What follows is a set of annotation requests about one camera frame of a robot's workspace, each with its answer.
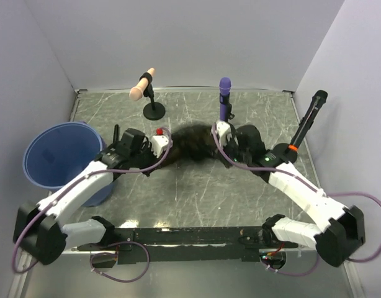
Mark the purple microphone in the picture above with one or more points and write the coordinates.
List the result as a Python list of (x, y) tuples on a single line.
[(224, 98)]

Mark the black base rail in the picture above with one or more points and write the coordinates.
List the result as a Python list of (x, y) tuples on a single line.
[(188, 244)]

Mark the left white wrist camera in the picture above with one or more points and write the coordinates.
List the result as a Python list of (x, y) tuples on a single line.
[(161, 141)]

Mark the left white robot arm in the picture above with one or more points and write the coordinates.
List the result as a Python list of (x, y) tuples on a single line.
[(42, 229)]

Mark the beige microphone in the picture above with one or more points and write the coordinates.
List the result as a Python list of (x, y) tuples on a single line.
[(137, 92)]

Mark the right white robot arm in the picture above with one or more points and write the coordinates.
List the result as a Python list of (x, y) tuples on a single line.
[(336, 232)]

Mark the blue plastic trash bin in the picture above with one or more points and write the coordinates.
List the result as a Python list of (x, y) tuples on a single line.
[(60, 153)]

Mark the black trash bag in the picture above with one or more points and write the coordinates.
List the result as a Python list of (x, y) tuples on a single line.
[(192, 143)]

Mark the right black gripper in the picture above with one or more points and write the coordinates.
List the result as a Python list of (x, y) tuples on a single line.
[(228, 163)]

